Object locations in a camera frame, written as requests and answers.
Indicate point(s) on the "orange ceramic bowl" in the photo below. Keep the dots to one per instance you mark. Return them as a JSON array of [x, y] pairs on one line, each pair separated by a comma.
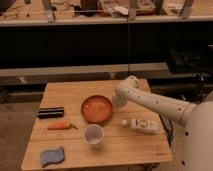
[[96, 109]]

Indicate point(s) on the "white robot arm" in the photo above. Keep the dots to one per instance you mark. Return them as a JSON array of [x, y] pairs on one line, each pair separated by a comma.
[[197, 119]]

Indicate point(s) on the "orange carrot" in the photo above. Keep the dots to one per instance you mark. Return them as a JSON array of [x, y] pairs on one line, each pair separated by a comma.
[[61, 126]]

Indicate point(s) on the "clear plastic cup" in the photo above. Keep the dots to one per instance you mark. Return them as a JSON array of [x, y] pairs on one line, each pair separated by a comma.
[[93, 135]]

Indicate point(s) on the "wooden table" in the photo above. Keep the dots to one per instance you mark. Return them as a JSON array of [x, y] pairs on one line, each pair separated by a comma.
[[119, 145]]

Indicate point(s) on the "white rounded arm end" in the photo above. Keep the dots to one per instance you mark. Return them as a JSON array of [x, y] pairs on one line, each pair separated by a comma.
[[118, 100]]

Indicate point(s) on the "blue sponge cloth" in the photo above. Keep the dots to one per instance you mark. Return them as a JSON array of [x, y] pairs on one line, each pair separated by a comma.
[[55, 156]]

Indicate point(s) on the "black rectangular case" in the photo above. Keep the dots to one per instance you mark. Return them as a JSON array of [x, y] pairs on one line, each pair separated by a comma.
[[55, 112]]

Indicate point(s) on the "white lying bottle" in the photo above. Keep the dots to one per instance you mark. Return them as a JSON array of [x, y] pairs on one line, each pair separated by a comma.
[[140, 125]]

